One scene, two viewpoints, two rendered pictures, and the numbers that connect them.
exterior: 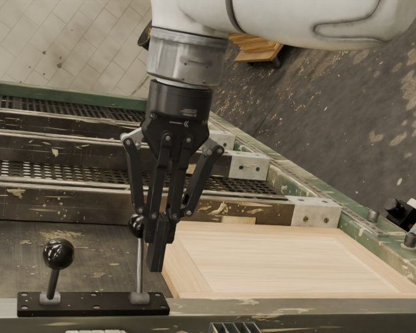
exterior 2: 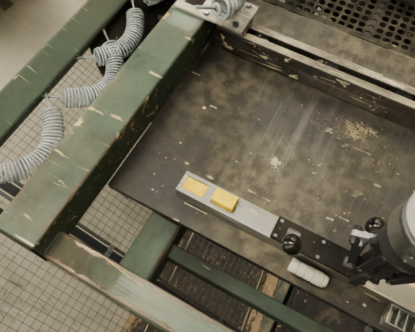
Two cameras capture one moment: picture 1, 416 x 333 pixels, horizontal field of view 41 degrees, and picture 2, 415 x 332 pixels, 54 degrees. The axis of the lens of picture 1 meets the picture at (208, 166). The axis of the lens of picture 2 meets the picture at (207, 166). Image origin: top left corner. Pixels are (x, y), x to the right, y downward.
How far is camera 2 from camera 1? 0.56 m
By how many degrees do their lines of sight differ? 59
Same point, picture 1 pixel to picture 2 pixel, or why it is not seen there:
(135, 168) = (353, 251)
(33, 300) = (284, 229)
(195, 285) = not seen: outside the picture
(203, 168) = (412, 278)
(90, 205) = (397, 111)
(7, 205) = (333, 87)
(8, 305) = (270, 222)
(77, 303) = (307, 246)
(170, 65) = (399, 247)
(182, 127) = not seen: hidden behind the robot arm
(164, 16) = (412, 221)
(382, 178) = not seen: outside the picture
